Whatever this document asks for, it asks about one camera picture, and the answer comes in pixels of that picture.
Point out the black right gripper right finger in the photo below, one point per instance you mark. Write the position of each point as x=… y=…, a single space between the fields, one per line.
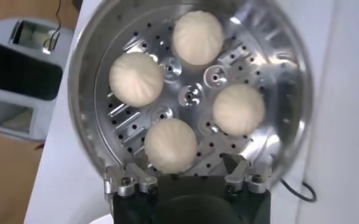
x=246 y=179

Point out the perforated steel steamer basket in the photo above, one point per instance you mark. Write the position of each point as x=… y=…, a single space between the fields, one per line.
x=191 y=97

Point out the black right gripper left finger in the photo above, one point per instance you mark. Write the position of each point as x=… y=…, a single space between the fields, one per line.
x=130 y=181

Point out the white steamed baozi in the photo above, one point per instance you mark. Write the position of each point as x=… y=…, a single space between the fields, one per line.
x=136 y=79
x=170 y=146
x=238 y=109
x=197 y=38

